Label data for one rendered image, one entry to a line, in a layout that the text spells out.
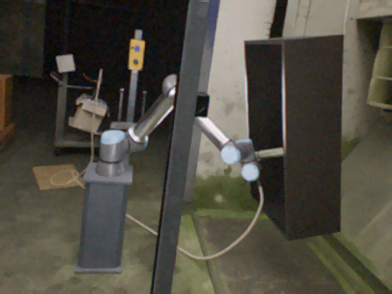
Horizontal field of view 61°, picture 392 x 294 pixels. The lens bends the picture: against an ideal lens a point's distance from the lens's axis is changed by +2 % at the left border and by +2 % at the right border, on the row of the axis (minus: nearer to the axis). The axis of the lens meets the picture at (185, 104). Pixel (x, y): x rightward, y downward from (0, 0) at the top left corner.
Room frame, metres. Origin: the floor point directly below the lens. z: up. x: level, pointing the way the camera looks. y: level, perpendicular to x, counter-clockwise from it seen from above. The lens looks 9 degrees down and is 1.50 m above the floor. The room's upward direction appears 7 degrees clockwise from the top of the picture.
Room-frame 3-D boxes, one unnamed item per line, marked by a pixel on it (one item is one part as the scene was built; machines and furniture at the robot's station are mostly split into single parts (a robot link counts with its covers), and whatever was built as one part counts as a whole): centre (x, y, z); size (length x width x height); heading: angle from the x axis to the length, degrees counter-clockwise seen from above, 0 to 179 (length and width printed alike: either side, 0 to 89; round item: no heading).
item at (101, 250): (2.12, 0.45, 0.32); 0.31 x 0.31 x 0.64; 10
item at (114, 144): (2.12, 0.45, 0.83); 0.17 x 0.15 x 0.18; 144
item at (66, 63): (4.27, 1.40, 0.64); 0.73 x 0.50 x 1.27; 110
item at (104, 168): (2.12, 0.45, 0.69); 0.19 x 0.19 x 0.10
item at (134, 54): (2.95, 0.49, 1.42); 0.12 x 0.06 x 0.26; 100
